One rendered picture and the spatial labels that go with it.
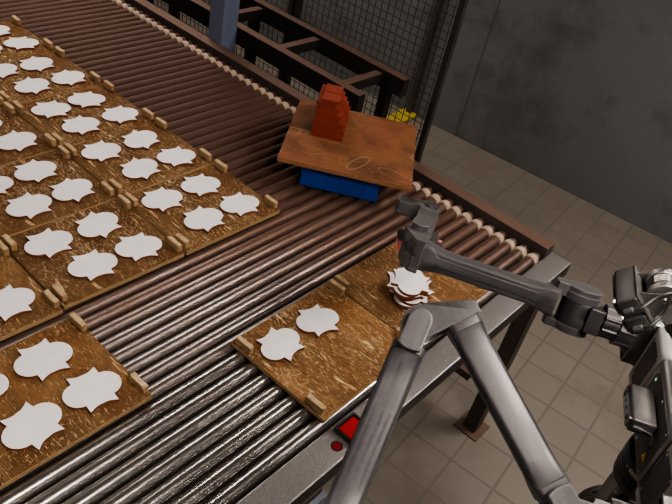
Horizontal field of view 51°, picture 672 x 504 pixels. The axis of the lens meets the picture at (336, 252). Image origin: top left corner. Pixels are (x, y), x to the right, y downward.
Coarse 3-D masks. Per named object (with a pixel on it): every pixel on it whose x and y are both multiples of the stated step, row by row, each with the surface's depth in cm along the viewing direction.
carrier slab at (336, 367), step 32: (320, 288) 219; (288, 320) 205; (352, 320) 210; (256, 352) 193; (320, 352) 197; (352, 352) 200; (384, 352) 202; (288, 384) 186; (320, 384) 188; (352, 384) 190; (320, 416) 180
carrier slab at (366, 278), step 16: (384, 256) 238; (352, 272) 228; (368, 272) 229; (384, 272) 231; (432, 272) 236; (352, 288) 222; (368, 288) 223; (384, 288) 224; (432, 288) 229; (448, 288) 231; (464, 288) 232; (480, 288) 234; (368, 304) 217; (384, 304) 218; (384, 320) 213; (400, 320) 214
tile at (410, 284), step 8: (400, 272) 219; (408, 272) 220; (416, 272) 221; (400, 280) 216; (408, 280) 217; (416, 280) 218; (424, 280) 218; (400, 288) 213; (408, 288) 214; (416, 288) 215; (424, 288) 215; (408, 296) 213; (416, 296) 213
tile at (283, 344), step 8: (272, 328) 200; (288, 328) 201; (272, 336) 197; (280, 336) 198; (288, 336) 198; (296, 336) 199; (264, 344) 194; (272, 344) 195; (280, 344) 195; (288, 344) 196; (296, 344) 197; (264, 352) 192; (272, 352) 192; (280, 352) 193; (288, 352) 194; (296, 352) 195; (272, 360) 191; (280, 360) 192; (288, 360) 192
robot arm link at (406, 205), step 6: (402, 198) 206; (408, 198) 206; (396, 204) 205; (402, 204) 204; (408, 204) 204; (414, 204) 203; (420, 204) 203; (426, 204) 198; (432, 204) 200; (396, 210) 205; (402, 210) 204; (408, 210) 204; (414, 210) 204; (408, 216) 207; (414, 216) 204
